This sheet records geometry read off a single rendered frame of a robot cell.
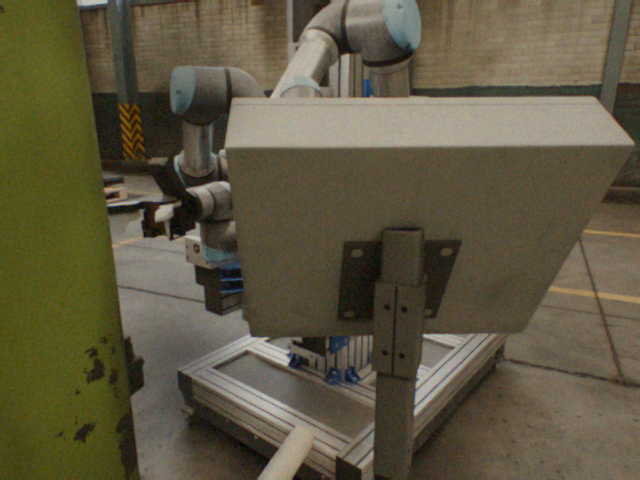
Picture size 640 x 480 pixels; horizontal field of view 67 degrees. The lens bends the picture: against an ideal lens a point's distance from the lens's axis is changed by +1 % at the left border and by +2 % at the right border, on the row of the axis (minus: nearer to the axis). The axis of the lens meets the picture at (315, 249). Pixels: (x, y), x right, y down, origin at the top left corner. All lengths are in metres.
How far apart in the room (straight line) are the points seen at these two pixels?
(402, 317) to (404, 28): 0.75
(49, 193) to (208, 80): 1.03
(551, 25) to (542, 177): 7.06
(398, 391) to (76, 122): 0.38
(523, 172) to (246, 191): 0.24
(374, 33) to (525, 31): 6.43
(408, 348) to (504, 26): 7.14
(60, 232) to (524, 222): 0.39
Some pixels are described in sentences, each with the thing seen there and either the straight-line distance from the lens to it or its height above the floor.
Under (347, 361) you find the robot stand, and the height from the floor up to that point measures 0.29.
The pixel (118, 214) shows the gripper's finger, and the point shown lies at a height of 0.98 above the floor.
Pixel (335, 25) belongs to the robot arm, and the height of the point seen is 1.36.
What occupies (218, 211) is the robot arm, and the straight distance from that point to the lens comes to 1.17.
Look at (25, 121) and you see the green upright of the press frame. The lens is 0.30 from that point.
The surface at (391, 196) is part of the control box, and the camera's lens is 0.44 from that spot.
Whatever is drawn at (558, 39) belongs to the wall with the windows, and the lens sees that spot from 7.49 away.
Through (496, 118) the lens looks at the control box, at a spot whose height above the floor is 1.18.
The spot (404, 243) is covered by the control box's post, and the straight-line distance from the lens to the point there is 0.46.
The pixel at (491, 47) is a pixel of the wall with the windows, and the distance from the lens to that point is 7.52.
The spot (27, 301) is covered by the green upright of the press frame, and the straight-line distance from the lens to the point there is 0.30.
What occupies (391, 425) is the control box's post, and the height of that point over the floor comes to 0.87.
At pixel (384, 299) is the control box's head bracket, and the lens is 0.48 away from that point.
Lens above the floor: 1.19
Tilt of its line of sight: 16 degrees down
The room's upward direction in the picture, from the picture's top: straight up
